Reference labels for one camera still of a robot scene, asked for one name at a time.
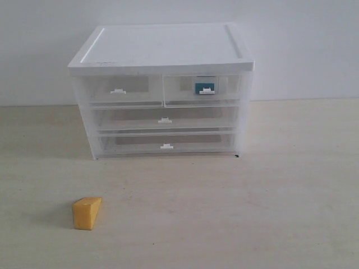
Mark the teal bottle with white cap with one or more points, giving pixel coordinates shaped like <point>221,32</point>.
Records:
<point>205,85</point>

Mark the yellow wedge sponge block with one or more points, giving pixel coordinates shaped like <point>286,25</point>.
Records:
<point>85,211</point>

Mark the clear middle wide drawer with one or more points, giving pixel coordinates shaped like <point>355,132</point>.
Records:
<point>166,118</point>

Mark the clear wide drawer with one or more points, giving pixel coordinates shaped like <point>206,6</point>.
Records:
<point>166,118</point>
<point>180,142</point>

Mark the clear bottom wide drawer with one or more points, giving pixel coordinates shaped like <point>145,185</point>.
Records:
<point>180,142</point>

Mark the white plastic drawer cabinet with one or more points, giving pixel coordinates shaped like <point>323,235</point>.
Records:
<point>213,49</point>

